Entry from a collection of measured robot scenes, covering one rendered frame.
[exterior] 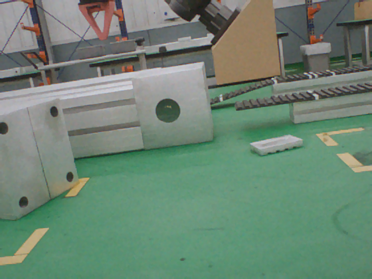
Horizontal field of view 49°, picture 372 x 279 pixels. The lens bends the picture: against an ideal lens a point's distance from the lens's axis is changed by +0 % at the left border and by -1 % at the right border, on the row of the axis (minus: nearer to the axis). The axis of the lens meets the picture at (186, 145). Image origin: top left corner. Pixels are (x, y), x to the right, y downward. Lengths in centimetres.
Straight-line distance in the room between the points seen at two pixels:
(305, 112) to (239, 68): 54
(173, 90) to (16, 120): 20
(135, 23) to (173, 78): 787
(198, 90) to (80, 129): 17
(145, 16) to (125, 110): 783
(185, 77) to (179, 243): 28
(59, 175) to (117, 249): 16
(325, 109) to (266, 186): 24
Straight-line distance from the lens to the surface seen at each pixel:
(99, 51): 373
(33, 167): 42
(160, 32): 827
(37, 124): 42
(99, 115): 55
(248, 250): 27
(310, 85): 76
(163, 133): 53
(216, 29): 119
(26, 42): 897
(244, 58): 109
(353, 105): 59
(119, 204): 38
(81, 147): 56
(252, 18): 110
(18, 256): 33
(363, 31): 556
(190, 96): 52
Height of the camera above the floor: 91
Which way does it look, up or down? 15 degrees down
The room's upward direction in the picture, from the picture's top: 9 degrees counter-clockwise
